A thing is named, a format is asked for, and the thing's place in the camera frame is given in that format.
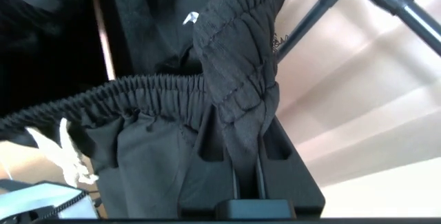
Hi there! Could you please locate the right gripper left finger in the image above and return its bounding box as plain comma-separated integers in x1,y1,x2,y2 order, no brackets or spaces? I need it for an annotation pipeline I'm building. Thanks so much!
176,106,240,219

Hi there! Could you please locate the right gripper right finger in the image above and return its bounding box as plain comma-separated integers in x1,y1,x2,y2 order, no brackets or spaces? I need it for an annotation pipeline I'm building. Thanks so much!
255,116,326,218

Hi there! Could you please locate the black garment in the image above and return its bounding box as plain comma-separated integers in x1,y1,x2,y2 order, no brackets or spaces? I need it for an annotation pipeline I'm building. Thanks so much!
0,0,298,220

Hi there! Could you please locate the pink clothes hanger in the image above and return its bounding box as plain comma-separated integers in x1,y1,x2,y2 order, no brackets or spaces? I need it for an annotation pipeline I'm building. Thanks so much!
90,0,117,81

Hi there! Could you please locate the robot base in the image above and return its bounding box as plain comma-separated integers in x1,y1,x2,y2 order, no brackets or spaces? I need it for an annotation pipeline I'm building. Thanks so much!
0,178,104,224

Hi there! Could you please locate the black clothes rack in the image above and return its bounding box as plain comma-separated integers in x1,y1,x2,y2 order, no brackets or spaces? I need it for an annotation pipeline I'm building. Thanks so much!
275,0,441,64

